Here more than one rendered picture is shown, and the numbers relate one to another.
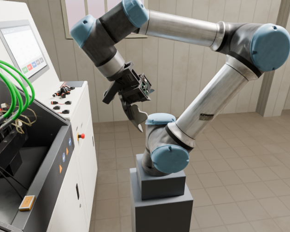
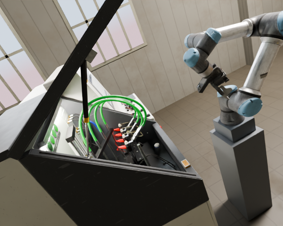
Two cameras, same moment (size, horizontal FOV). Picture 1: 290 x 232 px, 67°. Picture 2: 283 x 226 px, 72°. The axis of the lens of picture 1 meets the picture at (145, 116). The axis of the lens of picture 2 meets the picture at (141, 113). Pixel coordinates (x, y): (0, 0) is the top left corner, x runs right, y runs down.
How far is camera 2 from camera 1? 57 cm
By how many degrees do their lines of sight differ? 1
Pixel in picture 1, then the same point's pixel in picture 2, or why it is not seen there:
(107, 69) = (207, 72)
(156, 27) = not seen: hidden behind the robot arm
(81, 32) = (195, 58)
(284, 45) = not seen: outside the picture
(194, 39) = (236, 36)
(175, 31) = (226, 36)
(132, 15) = (216, 39)
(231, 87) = (273, 53)
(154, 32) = not seen: hidden behind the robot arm
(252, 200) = (281, 125)
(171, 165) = (253, 110)
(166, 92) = (176, 79)
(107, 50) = (205, 62)
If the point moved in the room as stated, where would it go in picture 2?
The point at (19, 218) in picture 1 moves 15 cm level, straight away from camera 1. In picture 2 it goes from (189, 171) to (165, 163)
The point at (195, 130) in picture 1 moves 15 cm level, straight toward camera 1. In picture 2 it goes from (260, 85) to (275, 97)
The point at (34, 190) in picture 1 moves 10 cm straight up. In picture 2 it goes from (180, 158) to (175, 144)
